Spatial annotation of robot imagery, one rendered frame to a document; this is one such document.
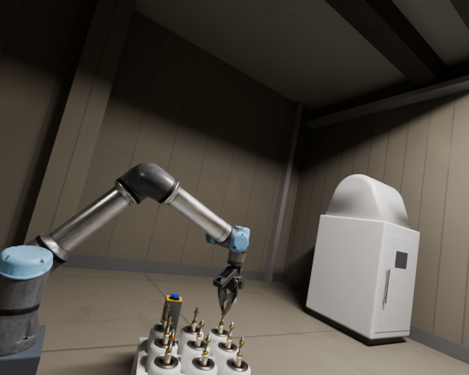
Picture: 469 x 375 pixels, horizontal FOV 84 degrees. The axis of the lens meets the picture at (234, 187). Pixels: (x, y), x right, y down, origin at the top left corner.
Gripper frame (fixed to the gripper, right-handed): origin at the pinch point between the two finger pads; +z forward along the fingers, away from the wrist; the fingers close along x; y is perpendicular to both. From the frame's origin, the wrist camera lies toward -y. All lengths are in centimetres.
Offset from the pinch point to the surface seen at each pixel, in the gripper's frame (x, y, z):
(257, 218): 102, 232, -49
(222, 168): 134, 169, -102
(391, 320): -65, 161, 14
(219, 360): -8.8, -12.0, 12.8
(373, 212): -42, 148, -69
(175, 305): 22.7, -4.1, 5.2
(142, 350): 17.9, -23.3, 16.8
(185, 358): -0.3, -20.8, 12.9
